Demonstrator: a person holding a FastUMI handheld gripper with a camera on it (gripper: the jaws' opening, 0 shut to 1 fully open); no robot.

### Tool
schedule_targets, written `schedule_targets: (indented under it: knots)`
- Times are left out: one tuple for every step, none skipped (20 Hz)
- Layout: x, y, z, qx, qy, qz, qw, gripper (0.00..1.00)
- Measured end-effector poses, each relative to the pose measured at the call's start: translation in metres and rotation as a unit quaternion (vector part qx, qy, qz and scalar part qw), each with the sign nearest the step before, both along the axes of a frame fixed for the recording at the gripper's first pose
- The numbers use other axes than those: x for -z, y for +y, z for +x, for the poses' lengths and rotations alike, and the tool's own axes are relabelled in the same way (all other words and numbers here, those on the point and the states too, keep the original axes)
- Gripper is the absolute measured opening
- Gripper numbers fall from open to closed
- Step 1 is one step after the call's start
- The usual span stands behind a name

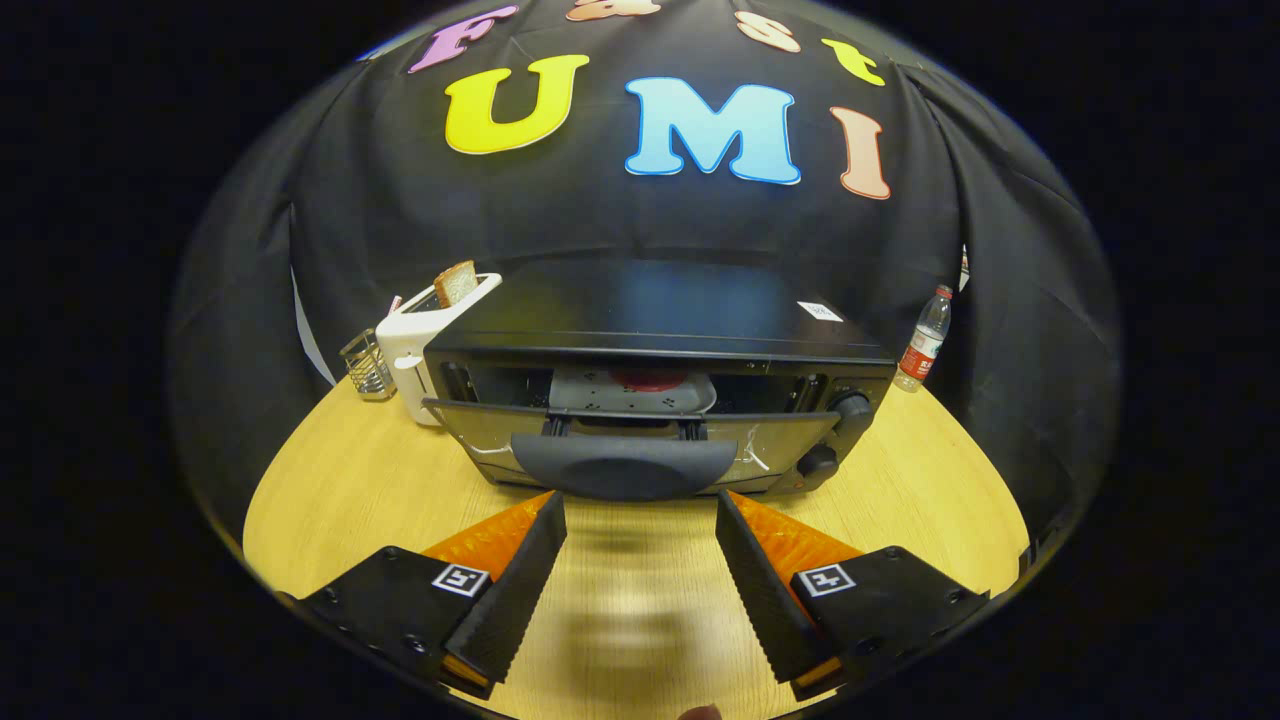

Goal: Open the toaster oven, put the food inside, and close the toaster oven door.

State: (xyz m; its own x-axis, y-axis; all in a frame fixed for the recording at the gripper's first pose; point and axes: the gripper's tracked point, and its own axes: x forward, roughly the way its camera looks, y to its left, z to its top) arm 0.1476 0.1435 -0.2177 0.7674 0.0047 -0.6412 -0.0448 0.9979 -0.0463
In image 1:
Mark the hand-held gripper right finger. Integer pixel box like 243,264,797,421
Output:
715,490,991,703

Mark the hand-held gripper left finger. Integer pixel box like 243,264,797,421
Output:
275,490,568,701

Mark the white square dish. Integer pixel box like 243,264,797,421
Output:
548,365,719,416

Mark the pink ham slice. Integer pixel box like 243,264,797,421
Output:
610,367,689,393

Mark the black toaster oven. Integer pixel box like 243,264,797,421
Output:
422,258,898,503

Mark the white pop-up toaster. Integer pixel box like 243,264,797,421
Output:
376,272,503,428

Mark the clear water bottle red label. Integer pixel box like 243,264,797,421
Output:
893,285,954,393

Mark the brown bread slice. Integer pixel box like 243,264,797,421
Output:
433,260,479,309

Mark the wire mesh basket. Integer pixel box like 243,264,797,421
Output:
339,328,398,402

